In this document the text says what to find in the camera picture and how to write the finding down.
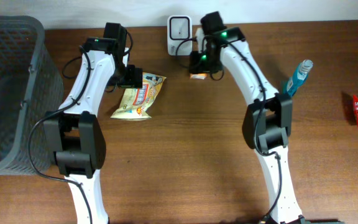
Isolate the yellow snack bag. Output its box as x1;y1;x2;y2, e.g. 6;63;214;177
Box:
111;72;166;121

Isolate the white barcode scanner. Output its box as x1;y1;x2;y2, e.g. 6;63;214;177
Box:
167;15;193;56

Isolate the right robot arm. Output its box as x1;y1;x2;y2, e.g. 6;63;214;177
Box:
190;11;306;223

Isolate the grey plastic mesh basket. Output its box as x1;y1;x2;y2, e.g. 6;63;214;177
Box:
0;16;64;175

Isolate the blue mouthwash bottle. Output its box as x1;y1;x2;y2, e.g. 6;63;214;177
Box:
283;59;313;98

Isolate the small orange box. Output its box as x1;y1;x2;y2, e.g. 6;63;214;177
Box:
190;73;207;80

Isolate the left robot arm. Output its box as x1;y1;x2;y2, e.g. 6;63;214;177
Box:
42;22;142;223

